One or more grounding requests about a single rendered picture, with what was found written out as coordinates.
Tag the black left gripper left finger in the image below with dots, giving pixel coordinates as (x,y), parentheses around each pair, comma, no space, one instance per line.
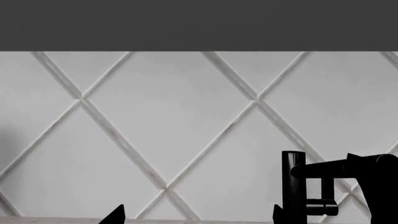
(116,217)

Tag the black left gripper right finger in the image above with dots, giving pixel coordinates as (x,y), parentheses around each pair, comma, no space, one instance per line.
(277,217)

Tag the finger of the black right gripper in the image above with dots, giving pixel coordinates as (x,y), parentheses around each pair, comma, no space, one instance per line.
(377,186)

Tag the black faucet swivel spout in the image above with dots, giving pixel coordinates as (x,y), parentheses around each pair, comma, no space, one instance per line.
(320,169)

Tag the black faucet upright post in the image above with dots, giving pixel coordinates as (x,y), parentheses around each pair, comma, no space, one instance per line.
(292,193)

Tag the dark grey wall cabinet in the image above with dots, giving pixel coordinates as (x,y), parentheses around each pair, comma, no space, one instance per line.
(199,24)

